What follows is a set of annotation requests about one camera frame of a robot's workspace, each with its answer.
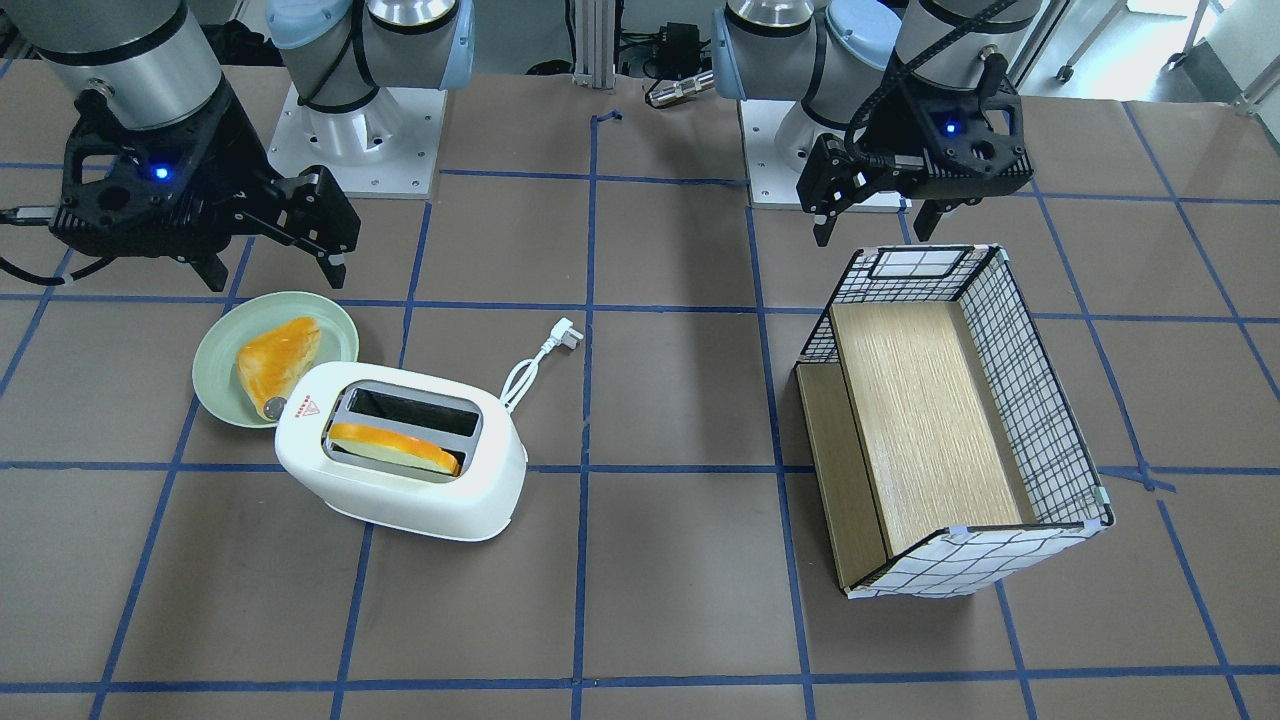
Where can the bread slice in toaster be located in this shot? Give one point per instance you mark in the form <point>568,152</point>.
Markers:
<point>387,445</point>

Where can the black power adapter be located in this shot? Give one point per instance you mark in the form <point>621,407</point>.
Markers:
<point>677,52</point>

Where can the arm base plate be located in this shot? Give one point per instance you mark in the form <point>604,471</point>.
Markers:
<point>777,135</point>
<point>385,150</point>

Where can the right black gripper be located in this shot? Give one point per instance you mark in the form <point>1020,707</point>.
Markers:
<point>243,152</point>

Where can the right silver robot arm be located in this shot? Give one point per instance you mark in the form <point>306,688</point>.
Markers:
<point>155,64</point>

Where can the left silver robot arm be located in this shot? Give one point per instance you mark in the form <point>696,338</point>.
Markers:
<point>832,58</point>

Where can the aluminium frame post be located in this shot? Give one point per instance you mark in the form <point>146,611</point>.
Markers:
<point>594,29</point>

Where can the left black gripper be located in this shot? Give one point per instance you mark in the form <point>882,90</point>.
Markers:
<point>886,140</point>

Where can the silver metal connector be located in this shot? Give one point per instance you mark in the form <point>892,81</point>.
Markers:
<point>665,93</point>

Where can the bread slice on plate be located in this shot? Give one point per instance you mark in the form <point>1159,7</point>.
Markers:
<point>270,366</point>

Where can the grid pattern storage box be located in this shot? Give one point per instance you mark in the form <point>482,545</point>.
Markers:
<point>946,451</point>

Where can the white toaster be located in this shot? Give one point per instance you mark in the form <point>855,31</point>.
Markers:
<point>467,421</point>

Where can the green plate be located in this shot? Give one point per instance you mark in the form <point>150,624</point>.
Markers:
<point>214,373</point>

